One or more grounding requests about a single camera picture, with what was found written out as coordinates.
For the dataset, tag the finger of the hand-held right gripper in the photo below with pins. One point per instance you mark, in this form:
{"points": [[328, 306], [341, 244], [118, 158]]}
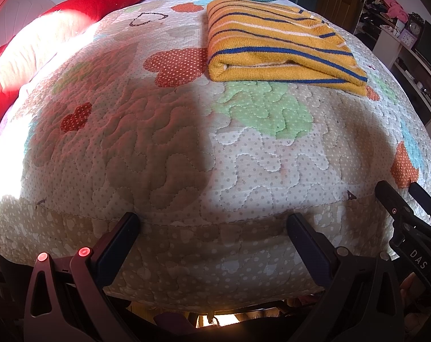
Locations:
{"points": [[427, 199], [391, 199]]}

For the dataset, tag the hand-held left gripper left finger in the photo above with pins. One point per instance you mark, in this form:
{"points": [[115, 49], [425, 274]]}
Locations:
{"points": [[117, 249]]}

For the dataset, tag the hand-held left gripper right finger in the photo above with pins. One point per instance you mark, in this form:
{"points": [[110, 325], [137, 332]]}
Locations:
{"points": [[308, 249]]}

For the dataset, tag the yellow striped knit garment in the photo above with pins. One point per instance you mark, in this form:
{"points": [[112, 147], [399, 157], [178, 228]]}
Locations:
{"points": [[272, 42]]}

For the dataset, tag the heart pattern quilted bedspread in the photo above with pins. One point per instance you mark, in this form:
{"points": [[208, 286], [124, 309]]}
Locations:
{"points": [[165, 149]]}

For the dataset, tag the shelf with clutter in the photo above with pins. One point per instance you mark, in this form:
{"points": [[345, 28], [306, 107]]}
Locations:
{"points": [[390, 48]]}

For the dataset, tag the black screen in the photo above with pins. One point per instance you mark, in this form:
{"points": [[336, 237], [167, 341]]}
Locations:
{"points": [[430, 42]]}

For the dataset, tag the small purple clock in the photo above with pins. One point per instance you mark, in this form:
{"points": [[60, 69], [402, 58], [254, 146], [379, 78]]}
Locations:
{"points": [[407, 38]]}

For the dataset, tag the black ornate clock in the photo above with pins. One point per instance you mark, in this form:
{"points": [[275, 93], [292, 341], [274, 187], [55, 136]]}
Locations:
{"points": [[414, 26]]}

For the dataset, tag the pink cloth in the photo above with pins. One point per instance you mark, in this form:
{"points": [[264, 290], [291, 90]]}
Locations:
{"points": [[396, 9]]}

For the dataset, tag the red blanket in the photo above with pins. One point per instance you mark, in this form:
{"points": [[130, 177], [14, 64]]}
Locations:
{"points": [[80, 10]]}

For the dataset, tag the white headboard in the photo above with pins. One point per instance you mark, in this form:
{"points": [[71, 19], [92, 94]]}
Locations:
{"points": [[19, 10]]}

